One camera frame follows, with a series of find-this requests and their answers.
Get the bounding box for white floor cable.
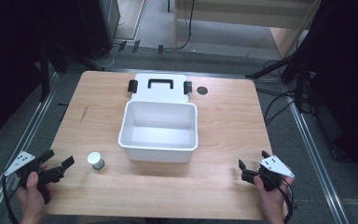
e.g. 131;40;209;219
90;14;128;70

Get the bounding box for small round silver-topped can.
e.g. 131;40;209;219
87;151;105;171

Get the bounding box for black floor cables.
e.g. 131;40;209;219
255;59;316;127

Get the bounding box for black stand with legs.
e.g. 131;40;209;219
38;43;70;103
245;49;316;113

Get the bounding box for aluminium floor rail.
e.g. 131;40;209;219
280;81;351;224
0;72;61;224

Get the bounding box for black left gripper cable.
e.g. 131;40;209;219
1;174;21;224

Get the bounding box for person's left hand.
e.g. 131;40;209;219
14;163;56;218

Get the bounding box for light wooden furniture frame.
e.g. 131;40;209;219
172;0;323;59

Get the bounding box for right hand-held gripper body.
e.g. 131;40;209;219
241;154;296;192

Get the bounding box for dark cabinet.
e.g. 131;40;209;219
83;0;121;59

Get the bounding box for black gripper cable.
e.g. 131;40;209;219
1;174;21;224
269;175;295;224

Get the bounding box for white lid with black handle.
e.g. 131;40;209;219
127;73;194;104

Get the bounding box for white plastic storage box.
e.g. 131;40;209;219
117;99;200;163

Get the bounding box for black curtain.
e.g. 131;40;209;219
292;0;358;178
0;0;106;148

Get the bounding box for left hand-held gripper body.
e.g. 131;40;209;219
4;150;67;205

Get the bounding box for black hanging cable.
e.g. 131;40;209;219
163;0;197;52

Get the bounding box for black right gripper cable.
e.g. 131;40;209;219
269;175;295;224

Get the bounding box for person's right hand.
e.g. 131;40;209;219
254;167;296;220

